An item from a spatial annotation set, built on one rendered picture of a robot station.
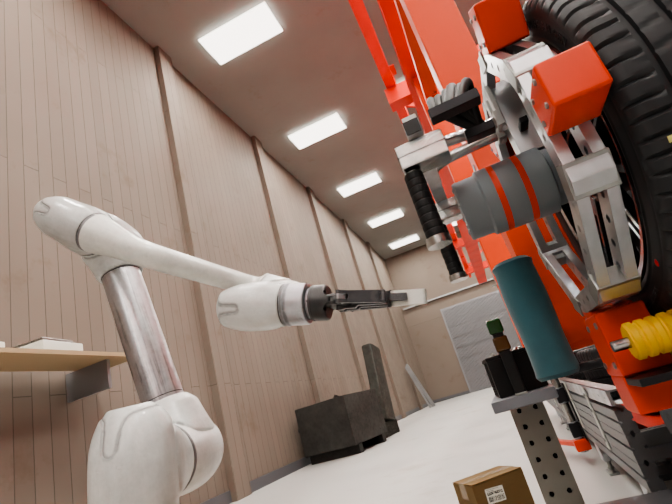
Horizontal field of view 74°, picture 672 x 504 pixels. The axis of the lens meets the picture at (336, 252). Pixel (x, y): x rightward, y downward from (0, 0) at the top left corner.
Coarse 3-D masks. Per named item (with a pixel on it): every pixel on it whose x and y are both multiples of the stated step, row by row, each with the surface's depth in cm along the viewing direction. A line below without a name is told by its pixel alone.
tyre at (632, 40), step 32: (544, 0) 73; (576, 0) 66; (608, 0) 64; (640, 0) 61; (544, 32) 76; (576, 32) 65; (608, 32) 61; (640, 32) 60; (608, 64) 60; (640, 64) 58; (608, 96) 62; (640, 96) 58; (640, 128) 58; (640, 160) 60; (640, 192) 64
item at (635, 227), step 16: (608, 128) 66; (576, 144) 94; (608, 144) 81; (624, 160) 65; (624, 176) 82; (624, 192) 79; (592, 208) 94; (640, 208) 66; (640, 224) 68; (640, 240) 71; (608, 256) 97; (640, 256) 73; (640, 272) 76
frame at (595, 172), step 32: (480, 64) 92; (512, 64) 71; (576, 128) 66; (576, 160) 64; (608, 160) 62; (576, 192) 64; (608, 192) 64; (576, 224) 69; (608, 224) 68; (544, 256) 108; (576, 256) 103; (576, 288) 94; (608, 288) 71; (640, 288) 71
